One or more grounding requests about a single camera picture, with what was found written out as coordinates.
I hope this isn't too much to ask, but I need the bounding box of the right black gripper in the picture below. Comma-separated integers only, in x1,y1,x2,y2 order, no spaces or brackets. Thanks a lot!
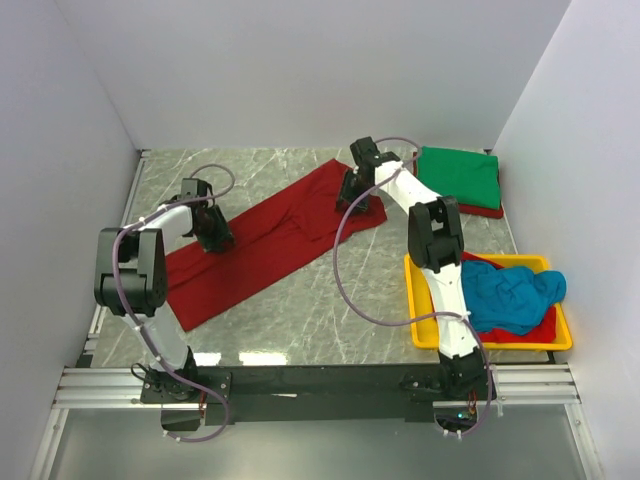
335,170,374,217

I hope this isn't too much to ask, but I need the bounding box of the dark red t-shirt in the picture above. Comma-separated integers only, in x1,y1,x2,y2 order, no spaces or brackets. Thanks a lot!
166,159,387,332

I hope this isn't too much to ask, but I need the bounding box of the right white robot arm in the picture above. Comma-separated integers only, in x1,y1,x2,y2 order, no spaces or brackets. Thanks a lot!
332,137,494,400

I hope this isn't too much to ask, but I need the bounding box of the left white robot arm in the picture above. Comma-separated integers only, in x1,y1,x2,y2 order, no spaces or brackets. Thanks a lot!
94,177,235,402

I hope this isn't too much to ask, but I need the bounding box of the folded green t-shirt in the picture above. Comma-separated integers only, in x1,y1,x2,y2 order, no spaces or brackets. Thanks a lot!
416,146,501,210

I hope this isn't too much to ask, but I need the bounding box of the folded red t-shirt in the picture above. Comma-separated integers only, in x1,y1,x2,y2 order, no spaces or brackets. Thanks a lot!
416,170,504,219

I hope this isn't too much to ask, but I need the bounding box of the blue t-shirt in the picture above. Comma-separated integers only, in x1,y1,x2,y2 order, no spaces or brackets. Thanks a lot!
459,259,569,336

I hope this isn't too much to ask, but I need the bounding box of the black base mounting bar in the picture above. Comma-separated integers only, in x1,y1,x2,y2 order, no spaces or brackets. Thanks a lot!
140,364,496,431

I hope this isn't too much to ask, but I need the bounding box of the bright red t-shirt in bin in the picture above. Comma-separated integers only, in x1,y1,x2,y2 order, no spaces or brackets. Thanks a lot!
462,251,559,346

